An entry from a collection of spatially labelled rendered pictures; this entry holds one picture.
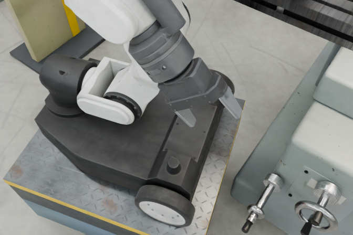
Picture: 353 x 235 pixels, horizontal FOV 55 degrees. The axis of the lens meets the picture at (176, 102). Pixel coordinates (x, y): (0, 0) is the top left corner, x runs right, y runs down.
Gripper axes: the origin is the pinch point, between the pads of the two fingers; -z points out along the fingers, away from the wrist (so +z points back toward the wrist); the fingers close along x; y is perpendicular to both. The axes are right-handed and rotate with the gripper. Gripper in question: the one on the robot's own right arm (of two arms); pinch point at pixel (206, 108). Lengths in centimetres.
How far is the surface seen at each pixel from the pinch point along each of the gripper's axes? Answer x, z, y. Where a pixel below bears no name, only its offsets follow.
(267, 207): -30, -77, 26
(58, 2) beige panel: -137, 20, 105
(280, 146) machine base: -33, -82, 62
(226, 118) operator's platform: -42, -50, 52
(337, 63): 10, -31, 45
